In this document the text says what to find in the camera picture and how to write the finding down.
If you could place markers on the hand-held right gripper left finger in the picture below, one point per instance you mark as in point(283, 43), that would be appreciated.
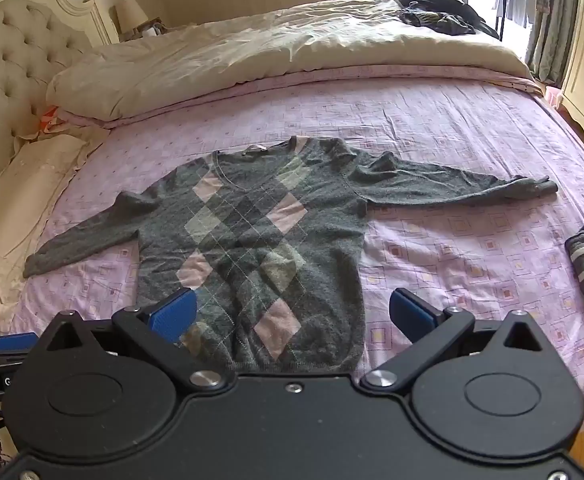
point(174, 317)

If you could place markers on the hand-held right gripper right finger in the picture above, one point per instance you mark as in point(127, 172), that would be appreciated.
point(411, 315)

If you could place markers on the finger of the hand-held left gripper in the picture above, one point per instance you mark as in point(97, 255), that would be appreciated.
point(14, 341)

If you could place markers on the grey argyle sweater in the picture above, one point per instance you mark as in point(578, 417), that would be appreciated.
point(272, 220)

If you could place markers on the pile of dark clothes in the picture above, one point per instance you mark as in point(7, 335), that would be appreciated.
point(441, 12)

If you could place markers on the cream pillow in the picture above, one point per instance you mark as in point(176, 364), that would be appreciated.
point(22, 195)

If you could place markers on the pink patterned bed sheet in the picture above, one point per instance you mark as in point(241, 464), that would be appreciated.
point(471, 125)

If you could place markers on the orange cloth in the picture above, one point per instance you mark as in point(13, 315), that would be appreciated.
point(49, 120)

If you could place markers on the cream duvet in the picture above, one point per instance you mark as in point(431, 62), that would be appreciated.
point(222, 55)

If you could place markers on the cream tufted headboard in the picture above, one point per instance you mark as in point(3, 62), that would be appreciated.
point(2, 75)

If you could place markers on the beige bedside lamp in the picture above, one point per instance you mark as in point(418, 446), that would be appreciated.
point(131, 12)

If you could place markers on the green-grey curtain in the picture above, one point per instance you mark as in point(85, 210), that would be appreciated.
point(554, 15)

